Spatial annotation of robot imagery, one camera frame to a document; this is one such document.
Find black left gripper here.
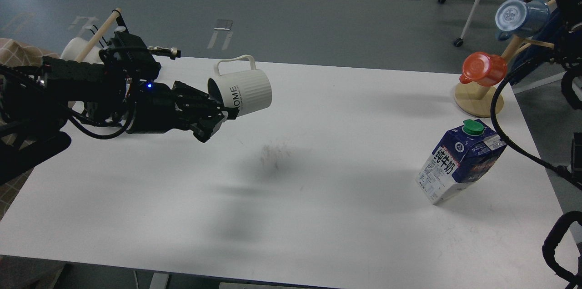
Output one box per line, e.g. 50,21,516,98
125,81,238,143

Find white ribbed ceramic mug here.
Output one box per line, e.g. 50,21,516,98
207,55,273,116

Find blue milk carton green cap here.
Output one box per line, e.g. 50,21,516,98
414,119,507,205

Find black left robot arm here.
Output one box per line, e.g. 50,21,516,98
1,30,241,184

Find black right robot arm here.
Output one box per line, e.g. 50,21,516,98
508,0,582,110

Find orange plastic cup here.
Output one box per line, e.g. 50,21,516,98
459,51,507,87

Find blue plastic cup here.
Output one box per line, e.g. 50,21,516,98
494,0,551,41

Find metal floor socket plate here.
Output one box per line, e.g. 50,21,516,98
214,19,234,31

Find white mug on rack rear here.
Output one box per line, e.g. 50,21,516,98
60,37,103,64

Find wooden mug tree stand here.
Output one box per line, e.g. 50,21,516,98
455,0,557,118

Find black wire mug rack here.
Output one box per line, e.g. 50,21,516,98
75,8,123,63

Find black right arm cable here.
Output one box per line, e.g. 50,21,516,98
490,53,582,287

